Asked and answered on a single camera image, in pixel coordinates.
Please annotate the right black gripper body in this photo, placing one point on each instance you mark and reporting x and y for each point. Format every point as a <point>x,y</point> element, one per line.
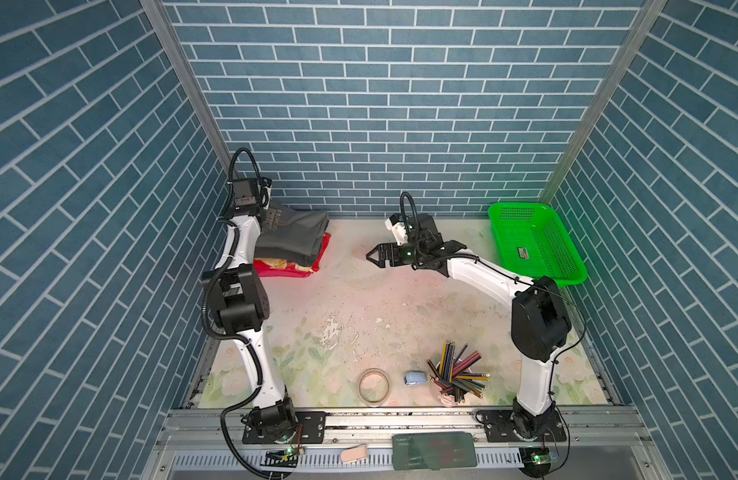
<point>414,254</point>

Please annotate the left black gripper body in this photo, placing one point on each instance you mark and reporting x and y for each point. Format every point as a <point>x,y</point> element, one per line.
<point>266,216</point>

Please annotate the grey t shirt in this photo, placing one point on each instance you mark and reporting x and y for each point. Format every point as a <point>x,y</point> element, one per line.
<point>292,235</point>

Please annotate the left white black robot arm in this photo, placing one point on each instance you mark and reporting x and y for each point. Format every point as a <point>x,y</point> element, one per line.
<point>235,305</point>

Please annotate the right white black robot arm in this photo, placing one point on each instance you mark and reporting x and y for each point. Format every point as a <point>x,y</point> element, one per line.
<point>540,322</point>

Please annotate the folded red t shirt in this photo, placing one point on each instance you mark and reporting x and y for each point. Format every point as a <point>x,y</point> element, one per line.
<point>280,268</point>

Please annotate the green plastic basket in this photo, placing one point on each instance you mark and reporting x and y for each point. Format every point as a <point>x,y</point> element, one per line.
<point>539,230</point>

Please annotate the small blue pencil sharpener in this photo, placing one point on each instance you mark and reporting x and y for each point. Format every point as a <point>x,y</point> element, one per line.
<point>415,378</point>

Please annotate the bundle of coloured pencils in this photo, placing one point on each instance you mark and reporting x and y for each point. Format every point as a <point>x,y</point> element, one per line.
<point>454,376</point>

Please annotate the roll of clear tape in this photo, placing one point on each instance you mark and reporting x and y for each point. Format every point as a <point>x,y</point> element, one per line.
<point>373,387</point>

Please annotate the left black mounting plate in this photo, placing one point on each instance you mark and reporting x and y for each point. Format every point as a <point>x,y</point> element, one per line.
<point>269,426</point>

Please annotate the black mounting plate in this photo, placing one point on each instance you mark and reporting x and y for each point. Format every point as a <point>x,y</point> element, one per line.
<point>505,426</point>
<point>269,426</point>

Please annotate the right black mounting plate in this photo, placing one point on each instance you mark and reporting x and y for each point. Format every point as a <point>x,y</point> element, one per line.
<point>505,426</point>

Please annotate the pink eraser block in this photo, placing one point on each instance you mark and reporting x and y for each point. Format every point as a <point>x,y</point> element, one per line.
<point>354,454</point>

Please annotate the left small circuit board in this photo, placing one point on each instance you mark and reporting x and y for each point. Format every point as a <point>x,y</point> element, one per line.
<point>287,458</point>

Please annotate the small circuit board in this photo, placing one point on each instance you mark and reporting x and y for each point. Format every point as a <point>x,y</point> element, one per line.
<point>287,458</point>
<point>536,463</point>

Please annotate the right small circuit board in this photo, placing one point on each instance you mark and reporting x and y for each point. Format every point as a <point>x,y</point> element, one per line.
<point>536,463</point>

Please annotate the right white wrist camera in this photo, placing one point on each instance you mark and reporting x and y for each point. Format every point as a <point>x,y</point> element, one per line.
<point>397,226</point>

